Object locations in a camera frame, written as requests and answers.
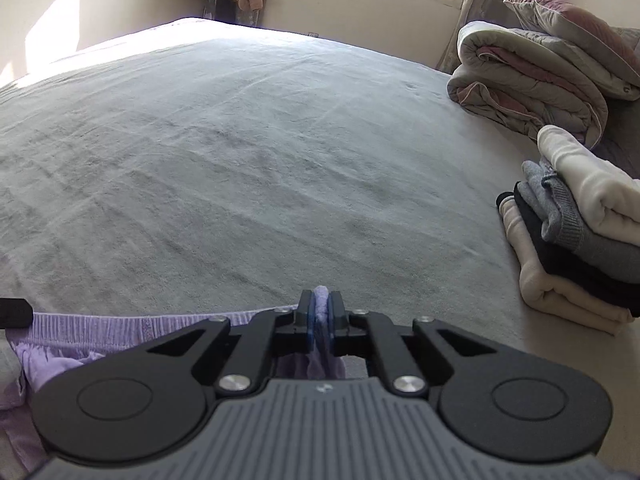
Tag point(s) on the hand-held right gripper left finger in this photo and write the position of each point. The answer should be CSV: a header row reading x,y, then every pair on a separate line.
x,y
309,322

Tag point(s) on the grey pink pillow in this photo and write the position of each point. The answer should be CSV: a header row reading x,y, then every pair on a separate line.
x,y
575,20

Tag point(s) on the lilac pants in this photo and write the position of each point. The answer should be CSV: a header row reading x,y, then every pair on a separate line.
x,y
75,330

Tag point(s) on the grey bed cover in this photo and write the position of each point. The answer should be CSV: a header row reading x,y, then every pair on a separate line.
x,y
225,150

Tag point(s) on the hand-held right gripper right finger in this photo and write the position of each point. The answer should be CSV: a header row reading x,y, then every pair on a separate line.
x,y
334,322

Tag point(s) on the folded black garment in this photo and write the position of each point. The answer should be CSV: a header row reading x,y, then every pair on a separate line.
x,y
565,270

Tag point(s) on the folded grey pink quilt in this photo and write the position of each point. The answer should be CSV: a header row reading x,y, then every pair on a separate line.
x,y
525,80

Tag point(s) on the folded grey sweater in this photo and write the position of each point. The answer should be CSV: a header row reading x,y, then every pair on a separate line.
x,y
575,235

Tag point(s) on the folded white garment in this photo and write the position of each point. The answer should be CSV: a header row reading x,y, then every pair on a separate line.
x,y
595,185

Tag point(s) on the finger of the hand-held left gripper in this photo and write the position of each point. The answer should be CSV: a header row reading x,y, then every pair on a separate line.
x,y
15,314

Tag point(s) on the folded beige garment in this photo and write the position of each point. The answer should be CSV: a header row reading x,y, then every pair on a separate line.
x,y
560,300

